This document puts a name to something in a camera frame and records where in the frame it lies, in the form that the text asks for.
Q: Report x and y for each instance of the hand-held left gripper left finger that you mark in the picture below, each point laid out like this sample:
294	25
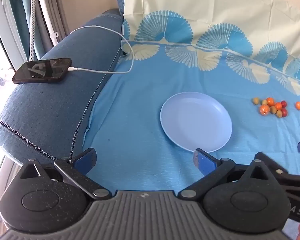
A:
83	159

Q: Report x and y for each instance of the large orange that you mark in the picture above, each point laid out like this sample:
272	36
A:
264	109

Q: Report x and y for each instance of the teal curtain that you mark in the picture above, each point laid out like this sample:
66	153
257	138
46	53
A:
17	10

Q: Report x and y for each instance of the red cherry tomato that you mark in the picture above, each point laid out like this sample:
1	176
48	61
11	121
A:
283	103
284	112

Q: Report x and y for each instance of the black smartphone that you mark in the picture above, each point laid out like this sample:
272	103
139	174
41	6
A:
40	70

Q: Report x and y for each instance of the light blue plate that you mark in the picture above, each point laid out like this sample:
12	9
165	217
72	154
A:
195	120

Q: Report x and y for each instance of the blue fan-print sheet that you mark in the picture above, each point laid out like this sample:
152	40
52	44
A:
140	130

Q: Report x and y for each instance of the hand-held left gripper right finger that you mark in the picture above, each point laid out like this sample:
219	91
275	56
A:
202	160

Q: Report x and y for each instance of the white window frame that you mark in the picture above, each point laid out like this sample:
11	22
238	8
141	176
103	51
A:
5	25

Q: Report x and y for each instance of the tan longan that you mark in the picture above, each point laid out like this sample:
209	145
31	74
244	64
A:
255	101
279	113
273	109
264	102

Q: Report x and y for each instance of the grey curtain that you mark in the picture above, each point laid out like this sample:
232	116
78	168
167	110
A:
60	5

